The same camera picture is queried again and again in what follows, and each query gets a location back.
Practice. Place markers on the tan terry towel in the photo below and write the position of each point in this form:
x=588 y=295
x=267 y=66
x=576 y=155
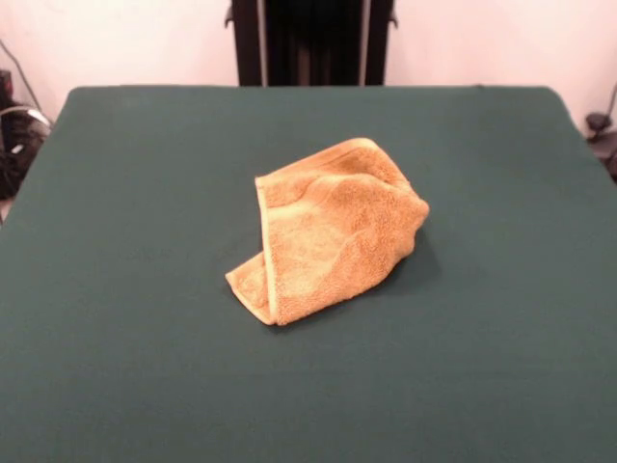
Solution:
x=328 y=231

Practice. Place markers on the dark green table cloth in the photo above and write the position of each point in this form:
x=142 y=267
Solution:
x=120 y=289

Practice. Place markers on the black rounded floor base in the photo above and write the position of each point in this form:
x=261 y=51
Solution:
x=598 y=123
x=19 y=159

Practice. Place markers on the small black box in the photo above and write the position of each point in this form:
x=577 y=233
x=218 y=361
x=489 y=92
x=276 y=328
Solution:
x=5 y=87

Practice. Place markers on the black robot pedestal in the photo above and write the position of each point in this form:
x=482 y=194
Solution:
x=313 y=43

